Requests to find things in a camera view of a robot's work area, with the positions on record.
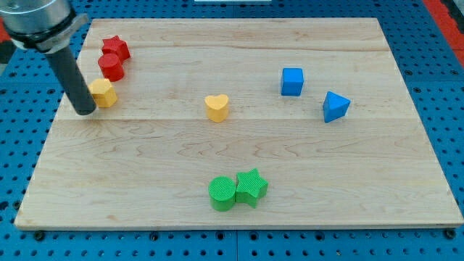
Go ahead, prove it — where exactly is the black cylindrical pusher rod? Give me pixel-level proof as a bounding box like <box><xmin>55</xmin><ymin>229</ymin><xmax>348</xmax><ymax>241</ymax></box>
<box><xmin>45</xmin><ymin>46</ymin><xmax>96</xmax><ymax>115</ymax></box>

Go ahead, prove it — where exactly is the yellow hexagon block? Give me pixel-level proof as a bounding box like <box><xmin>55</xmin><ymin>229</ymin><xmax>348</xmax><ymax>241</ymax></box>
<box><xmin>88</xmin><ymin>78</ymin><xmax>117</xmax><ymax>108</ymax></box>

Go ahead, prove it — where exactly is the red cylinder block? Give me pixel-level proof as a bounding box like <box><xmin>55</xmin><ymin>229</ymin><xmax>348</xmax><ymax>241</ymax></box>
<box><xmin>98</xmin><ymin>54</ymin><xmax>125</xmax><ymax>82</ymax></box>

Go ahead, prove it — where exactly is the red star block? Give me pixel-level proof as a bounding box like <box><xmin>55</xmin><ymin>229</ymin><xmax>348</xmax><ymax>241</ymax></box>
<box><xmin>101</xmin><ymin>36</ymin><xmax>131</xmax><ymax>62</ymax></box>

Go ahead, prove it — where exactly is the yellow heart block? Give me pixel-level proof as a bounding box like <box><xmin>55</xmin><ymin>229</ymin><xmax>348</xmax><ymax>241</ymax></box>
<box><xmin>204</xmin><ymin>94</ymin><xmax>229</xmax><ymax>123</ymax></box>

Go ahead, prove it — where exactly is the light wooden board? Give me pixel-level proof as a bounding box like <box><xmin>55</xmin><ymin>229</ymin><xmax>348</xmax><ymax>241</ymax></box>
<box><xmin>14</xmin><ymin>18</ymin><xmax>463</xmax><ymax>231</ymax></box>

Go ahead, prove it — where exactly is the green cylinder block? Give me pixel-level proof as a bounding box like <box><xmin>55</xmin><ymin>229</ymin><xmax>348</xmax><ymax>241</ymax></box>
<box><xmin>208</xmin><ymin>176</ymin><xmax>236</xmax><ymax>212</ymax></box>

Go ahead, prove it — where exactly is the green star block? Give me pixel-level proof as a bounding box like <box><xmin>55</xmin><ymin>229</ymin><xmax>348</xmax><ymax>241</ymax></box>
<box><xmin>236</xmin><ymin>168</ymin><xmax>268</xmax><ymax>208</ymax></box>

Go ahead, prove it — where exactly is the blue cube block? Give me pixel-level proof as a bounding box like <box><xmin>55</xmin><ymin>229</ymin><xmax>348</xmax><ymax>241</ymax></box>
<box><xmin>281</xmin><ymin>67</ymin><xmax>305</xmax><ymax>96</ymax></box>

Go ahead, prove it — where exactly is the blue triangle block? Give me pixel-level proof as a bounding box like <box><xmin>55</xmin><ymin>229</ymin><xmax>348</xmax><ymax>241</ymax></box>
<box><xmin>323</xmin><ymin>91</ymin><xmax>351</xmax><ymax>123</ymax></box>

